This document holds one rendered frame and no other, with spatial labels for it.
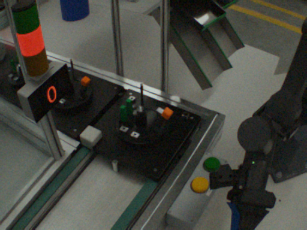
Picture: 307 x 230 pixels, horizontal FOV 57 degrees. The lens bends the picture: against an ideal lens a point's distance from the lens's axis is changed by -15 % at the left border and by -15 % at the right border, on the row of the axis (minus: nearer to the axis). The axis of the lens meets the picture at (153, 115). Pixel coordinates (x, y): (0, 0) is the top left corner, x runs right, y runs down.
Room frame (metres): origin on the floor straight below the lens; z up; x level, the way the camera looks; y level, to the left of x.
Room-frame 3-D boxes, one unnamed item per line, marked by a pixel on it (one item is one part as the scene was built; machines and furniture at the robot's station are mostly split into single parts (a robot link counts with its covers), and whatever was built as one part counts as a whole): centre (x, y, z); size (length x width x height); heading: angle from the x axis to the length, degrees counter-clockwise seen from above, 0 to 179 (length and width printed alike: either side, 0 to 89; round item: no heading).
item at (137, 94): (0.59, 0.03, 0.96); 0.24 x 0.24 x 0.02; 59
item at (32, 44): (0.49, 0.23, 1.33); 0.05 x 0.05 x 0.05
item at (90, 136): (0.56, 0.17, 0.97); 0.05 x 0.05 x 0.04; 59
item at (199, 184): (0.41, -0.11, 0.96); 0.04 x 0.04 x 0.02
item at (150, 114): (0.59, 0.03, 0.98); 0.14 x 0.14 x 0.02
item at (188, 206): (0.41, -0.11, 0.93); 0.21 x 0.07 x 0.06; 149
